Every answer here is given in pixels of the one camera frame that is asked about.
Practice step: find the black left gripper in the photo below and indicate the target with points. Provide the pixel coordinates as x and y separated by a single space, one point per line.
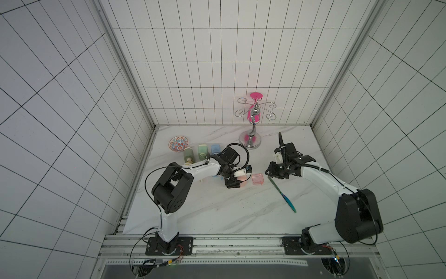
232 183

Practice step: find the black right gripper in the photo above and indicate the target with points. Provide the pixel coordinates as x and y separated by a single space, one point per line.
279 169

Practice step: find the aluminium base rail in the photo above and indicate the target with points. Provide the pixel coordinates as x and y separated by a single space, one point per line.
222 249

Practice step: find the chrome jewelry stand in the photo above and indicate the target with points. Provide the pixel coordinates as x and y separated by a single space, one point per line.
251 139

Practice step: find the pink wine glass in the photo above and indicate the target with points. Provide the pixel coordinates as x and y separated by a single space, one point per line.
253 114

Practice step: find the patterned ceramic bowl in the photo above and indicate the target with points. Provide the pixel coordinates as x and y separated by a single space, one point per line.
178 143

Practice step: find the clear pink tray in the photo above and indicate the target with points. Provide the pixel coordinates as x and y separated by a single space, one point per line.
257 179

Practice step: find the light green pencil sharpener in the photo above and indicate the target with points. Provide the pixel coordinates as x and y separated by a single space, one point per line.
202 152

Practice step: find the pink pencil sharpener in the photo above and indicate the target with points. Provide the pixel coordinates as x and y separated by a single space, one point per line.
242 178

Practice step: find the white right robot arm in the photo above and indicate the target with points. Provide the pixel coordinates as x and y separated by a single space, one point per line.
357 214

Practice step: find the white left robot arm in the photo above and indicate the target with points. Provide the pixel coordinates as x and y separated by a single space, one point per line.
172 188

